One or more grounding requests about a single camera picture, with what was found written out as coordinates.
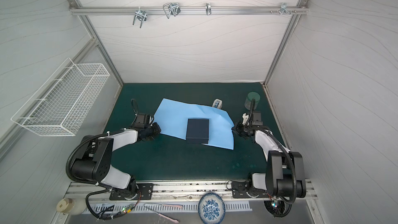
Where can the metal hook clamp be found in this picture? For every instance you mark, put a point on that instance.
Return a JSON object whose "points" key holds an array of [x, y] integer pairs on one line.
{"points": [[140, 16], [171, 9]]}

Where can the aluminium top cross rail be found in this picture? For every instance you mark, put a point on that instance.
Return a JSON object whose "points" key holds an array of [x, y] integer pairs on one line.
{"points": [[194, 10]]}

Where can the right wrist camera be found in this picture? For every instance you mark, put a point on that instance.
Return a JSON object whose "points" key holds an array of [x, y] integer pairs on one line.
{"points": [[245, 118]]}

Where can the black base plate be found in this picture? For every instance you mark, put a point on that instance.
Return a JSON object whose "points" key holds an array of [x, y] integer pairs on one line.
{"points": [[239, 189], [135, 191]]}

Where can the small metal ring clamp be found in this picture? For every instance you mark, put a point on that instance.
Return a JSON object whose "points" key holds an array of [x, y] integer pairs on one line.
{"points": [[208, 9]]}

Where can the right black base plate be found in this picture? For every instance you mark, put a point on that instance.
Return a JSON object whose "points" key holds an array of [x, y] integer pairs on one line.
{"points": [[239, 189]]}

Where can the left metal hook clamp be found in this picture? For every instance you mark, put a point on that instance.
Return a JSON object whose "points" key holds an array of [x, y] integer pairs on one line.
{"points": [[140, 16]]}

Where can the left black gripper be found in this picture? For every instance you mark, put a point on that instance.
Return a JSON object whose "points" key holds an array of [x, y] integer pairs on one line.
{"points": [[157, 130]]}

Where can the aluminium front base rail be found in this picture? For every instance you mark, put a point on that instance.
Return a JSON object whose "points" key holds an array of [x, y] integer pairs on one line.
{"points": [[182, 190]]}

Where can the light blue wrapping paper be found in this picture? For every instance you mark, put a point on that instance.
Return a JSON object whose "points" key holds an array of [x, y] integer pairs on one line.
{"points": [[172, 117]]}

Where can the white wire basket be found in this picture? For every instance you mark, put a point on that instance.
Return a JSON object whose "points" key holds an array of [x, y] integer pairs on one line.
{"points": [[60, 106]]}

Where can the blue white patterned plate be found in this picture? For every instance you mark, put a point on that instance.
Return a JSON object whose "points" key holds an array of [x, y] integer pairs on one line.
{"points": [[211, 208]]}

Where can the green table mat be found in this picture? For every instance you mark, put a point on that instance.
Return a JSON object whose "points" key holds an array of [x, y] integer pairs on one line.
{"points": [[168, 158]]}

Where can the black round fan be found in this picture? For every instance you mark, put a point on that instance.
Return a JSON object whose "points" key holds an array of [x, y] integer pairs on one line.
{"points": [[277, 208]]}

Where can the dark navy gift box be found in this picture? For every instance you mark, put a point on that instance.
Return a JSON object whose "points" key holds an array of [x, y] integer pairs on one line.
{"points": [[197, 131]]}

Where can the middle metal hook clamp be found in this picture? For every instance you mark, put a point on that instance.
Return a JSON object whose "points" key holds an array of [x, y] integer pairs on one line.
{"points": [[171, 9]]}

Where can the right metal bracket clamp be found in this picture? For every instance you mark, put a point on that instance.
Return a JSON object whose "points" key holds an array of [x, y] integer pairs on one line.
{"points": [[283, 10]]}

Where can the green lid clear jar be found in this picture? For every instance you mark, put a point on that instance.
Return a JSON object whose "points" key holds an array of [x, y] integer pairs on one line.
{"points": [[252, 100]]}

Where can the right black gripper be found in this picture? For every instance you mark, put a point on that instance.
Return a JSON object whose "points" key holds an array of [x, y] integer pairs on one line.
{"points": [[238, 130]]}

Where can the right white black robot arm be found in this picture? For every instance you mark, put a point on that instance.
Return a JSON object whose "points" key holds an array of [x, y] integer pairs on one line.
{"points": [[284, 178]]}

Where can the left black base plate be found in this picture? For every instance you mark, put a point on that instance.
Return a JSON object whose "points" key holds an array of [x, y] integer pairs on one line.
{"points": [[135, 191]]}

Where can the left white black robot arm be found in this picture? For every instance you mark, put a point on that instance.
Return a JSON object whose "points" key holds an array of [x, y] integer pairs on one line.
{"points": [[91, 161]]}

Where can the white round container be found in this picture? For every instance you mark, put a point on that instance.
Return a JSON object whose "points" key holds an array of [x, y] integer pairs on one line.
{"points": [[71, 206]]}

